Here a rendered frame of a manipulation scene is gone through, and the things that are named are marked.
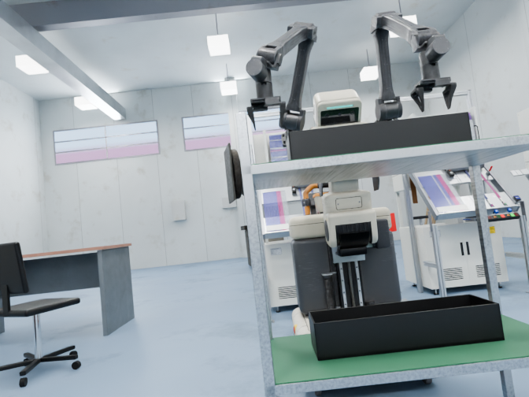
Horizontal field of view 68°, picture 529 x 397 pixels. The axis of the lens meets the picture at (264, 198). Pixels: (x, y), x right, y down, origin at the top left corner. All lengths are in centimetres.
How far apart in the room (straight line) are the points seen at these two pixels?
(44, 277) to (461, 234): 411
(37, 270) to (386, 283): 359
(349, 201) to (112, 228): 1085
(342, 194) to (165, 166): 1038
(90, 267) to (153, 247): 759
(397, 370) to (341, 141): 68
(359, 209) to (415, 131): 65
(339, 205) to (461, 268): 229
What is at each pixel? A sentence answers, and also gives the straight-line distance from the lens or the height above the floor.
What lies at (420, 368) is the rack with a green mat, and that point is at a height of 35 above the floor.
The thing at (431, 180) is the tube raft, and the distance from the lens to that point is 388.
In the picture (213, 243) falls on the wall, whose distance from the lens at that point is 1162.
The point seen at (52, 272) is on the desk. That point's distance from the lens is 463.
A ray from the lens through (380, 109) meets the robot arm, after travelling 185.
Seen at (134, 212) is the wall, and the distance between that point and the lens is 1214.
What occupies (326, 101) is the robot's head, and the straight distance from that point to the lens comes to 187.
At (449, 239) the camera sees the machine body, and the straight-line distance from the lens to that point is 392.
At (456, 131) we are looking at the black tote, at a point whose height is 100.
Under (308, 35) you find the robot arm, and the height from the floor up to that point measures 152.
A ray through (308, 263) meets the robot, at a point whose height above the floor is 56.
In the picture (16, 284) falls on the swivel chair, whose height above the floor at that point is 59.
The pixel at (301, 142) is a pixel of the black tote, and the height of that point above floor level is 102.
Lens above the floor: 77
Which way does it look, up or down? 4 degrees up
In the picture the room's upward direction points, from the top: 6 degrees counter-clockwise
